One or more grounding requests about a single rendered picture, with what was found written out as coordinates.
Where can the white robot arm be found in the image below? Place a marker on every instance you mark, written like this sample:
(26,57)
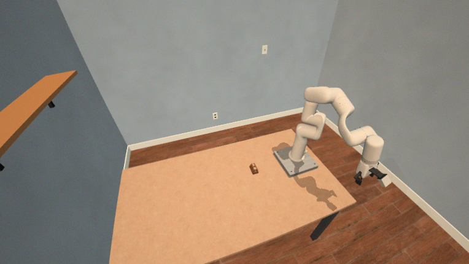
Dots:
(373,144)

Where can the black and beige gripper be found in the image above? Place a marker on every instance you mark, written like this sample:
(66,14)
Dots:
(363,171)

